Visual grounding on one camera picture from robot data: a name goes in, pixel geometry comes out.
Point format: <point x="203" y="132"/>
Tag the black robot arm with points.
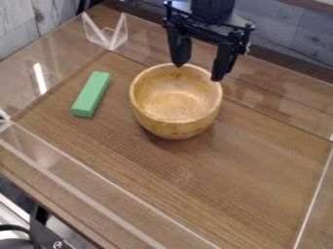
<point x="209" y="21"/>

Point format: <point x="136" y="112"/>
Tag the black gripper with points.
<point x="202" y="19"/>

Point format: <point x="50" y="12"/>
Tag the green rectangular stick block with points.
<point x="91" y="94"/>

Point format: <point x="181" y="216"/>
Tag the clear acrylic tray enclosure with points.
<point x="154" y="159"/>

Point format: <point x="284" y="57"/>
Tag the round wooden bowl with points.
<point x="175" y="100"/>

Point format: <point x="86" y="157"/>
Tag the black table leg bracket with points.
<point x="47" y="239"/>

